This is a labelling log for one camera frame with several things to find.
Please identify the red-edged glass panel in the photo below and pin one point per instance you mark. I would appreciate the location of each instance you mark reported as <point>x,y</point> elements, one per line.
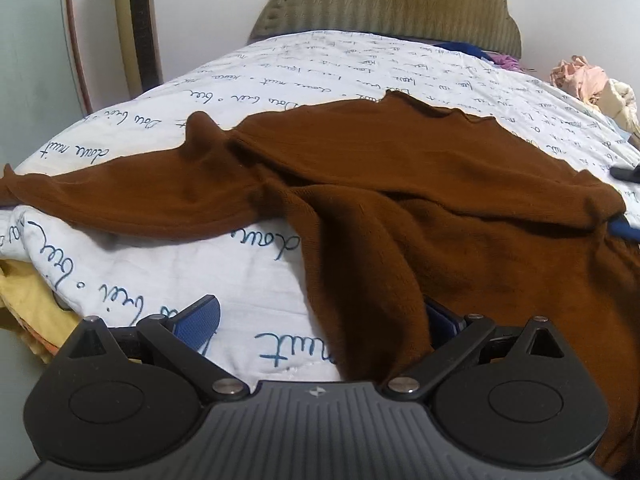
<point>72,30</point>

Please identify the dark blue cloth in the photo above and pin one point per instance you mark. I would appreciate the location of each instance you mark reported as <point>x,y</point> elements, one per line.
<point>462,48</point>

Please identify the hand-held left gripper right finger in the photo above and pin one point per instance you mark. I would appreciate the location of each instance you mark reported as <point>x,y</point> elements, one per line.
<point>442,324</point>

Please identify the brown knit garment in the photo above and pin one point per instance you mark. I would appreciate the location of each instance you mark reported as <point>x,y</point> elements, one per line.
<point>400,185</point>

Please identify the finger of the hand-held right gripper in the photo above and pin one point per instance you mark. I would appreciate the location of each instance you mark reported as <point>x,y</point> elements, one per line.
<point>626,173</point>
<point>625,228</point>

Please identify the cream and dark upright board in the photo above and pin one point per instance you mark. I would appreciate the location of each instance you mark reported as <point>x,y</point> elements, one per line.
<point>137,20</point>

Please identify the white script-printed blanket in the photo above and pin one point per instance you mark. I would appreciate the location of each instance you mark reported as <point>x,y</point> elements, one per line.
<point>320,67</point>

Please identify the pink crumpled cloth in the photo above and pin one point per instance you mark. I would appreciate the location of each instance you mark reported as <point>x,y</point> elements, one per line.
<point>582,80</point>

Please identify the purple cloth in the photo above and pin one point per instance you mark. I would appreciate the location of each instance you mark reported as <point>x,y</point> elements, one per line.
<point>506,62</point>

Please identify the yellow cloth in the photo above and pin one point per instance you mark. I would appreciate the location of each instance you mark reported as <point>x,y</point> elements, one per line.
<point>30,305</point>

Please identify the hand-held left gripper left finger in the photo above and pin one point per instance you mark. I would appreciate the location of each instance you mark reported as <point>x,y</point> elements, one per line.
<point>196,321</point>

